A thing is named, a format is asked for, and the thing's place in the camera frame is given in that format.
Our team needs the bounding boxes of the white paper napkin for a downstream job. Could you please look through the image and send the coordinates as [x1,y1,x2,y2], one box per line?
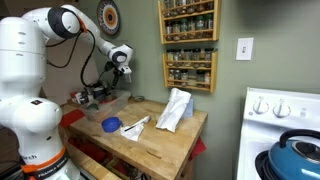
[119,115,152,142]

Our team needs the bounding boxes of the decorative patterned wall plate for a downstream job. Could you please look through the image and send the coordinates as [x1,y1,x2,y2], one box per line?
[96,0,122,36]

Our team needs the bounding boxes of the black stove burner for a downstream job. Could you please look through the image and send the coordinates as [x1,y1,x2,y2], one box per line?
[254,149,272,180]

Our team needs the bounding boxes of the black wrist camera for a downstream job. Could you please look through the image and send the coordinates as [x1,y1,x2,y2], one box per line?
[103,60,116,72]

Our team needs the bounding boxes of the white stove knob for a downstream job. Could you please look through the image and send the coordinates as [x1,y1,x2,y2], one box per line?
[252,96,270,115]
[272,98,292,119]

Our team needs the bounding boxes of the white electric stove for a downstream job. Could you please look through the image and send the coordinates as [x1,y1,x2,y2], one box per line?
[235,87,320,180]

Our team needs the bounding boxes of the pale blue packet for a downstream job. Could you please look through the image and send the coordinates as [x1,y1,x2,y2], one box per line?
[182,96,195,119]

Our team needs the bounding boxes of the wooden wall spice rack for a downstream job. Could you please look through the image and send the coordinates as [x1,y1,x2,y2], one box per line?
[162,48,218,94]
[157,0,222,45]

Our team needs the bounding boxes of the red silicone mat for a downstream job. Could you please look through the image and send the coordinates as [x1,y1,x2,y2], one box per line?
[59,108,86,129]

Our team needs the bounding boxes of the red cloth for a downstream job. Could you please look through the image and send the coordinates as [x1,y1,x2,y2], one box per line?
[189,137,208,161]

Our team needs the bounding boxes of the white light switch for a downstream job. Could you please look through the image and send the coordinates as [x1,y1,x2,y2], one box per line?
[235,37,255,62]

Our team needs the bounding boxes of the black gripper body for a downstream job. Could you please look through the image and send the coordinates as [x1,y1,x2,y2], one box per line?
[99,68,124,95]

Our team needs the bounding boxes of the teal plastic lid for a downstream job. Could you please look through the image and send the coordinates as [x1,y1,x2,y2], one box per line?
[85,102,100,113]

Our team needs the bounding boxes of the large clear plastic container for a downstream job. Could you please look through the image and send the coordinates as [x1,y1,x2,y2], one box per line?
[80,89,133,123]

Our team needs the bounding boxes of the blue kettle black handle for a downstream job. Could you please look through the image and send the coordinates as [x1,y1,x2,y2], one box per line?
[254,129,320,180]

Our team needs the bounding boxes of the black handled utensil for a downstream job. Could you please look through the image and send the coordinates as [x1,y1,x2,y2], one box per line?
[123,121,148,132]

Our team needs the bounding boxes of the wooden bench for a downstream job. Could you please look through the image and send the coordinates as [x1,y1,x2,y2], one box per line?
[66,139,121,180]

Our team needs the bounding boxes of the white printed spice shaker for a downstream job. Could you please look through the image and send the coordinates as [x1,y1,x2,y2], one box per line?
[75,92,86,105]

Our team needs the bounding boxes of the wooden spice tray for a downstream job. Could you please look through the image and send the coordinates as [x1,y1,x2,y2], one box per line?
[64,98,86,110]

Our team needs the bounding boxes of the blue plastic cup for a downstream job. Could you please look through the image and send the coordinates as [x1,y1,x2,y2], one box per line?
[101,116,124,134]

